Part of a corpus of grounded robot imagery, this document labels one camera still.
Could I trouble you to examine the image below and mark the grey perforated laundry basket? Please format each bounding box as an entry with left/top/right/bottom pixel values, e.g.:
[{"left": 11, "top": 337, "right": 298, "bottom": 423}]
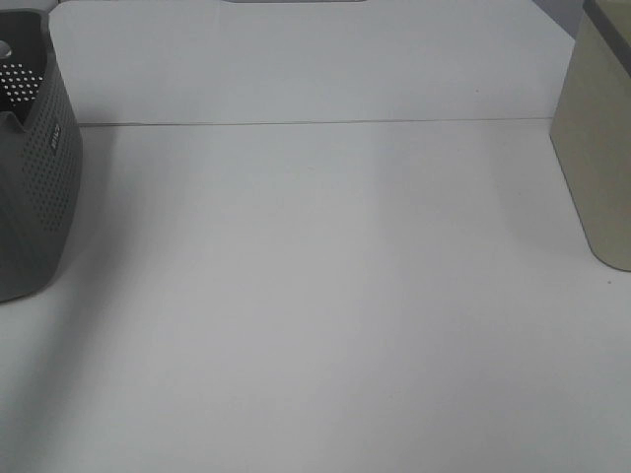
[{"left": 1, "top": 9, "right": 83, "bottom": 303}]

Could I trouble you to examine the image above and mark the beige plastic bin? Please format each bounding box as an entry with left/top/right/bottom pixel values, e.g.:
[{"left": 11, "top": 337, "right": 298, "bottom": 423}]
[{"left": 550, "top": 1, "right": 630, "bottom": 271}]

